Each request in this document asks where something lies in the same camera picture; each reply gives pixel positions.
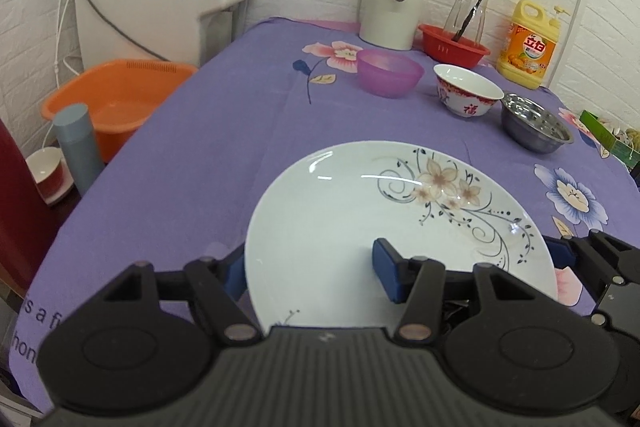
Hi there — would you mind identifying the white floral plate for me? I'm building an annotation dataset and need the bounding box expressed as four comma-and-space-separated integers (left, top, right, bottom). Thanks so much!
244, 140, 559, 327

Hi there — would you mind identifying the white ceramic bowl red print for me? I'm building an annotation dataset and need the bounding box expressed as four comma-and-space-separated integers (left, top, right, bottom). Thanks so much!
433, 63, 505, 120

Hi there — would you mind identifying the orange plastic basin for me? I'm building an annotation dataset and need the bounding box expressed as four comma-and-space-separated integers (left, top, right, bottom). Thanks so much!
41, 60, 199, 162

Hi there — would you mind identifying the white and red cup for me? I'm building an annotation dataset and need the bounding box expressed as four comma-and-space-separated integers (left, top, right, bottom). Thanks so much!
25, 147, 74, 206

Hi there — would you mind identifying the yellow dish soap bottle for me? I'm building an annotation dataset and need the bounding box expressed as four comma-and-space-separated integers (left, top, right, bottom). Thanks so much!
496, 0, 572, 90

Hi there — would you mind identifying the stainless steel bowl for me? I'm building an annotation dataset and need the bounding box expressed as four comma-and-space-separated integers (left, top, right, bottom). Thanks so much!
501, 92, 575, 154

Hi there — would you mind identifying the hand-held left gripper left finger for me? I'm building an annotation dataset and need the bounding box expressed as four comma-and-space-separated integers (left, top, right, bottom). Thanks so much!
102, 244, 267, 342

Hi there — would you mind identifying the grey-blue thermos bottle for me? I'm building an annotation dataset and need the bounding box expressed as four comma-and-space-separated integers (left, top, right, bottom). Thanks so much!
53, 103, 105, 196

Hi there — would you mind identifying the purple floral tablecloth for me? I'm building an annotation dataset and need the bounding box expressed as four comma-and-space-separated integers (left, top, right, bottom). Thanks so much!
8, 17, 640, 414

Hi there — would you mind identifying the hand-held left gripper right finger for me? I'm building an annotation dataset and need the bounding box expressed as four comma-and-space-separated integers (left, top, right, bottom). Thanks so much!
372, 237, 559, 341

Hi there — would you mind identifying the black stirring stick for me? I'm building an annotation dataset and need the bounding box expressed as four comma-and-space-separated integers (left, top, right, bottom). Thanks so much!
451, 0, 493, 42

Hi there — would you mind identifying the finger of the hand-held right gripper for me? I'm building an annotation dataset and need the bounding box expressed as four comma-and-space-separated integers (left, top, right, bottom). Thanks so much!
547, 229, 640, 308

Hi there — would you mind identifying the clear glass bottle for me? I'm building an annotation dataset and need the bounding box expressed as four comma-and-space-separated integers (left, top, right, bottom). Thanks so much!
443, 0, 493, 46

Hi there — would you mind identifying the purple plastic bowl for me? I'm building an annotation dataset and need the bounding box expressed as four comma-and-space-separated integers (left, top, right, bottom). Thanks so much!
356, 49, 425, 98

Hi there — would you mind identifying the green cardboard box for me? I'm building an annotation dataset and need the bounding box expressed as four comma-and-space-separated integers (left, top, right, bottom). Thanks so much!
579, 109, 640, 172

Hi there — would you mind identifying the grey hose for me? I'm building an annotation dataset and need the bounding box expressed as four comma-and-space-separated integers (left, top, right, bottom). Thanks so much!
73, 0, 173, 62

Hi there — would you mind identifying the red plastic basket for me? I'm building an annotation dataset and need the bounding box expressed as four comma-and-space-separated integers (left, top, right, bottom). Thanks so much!
418, 23, 492, 68

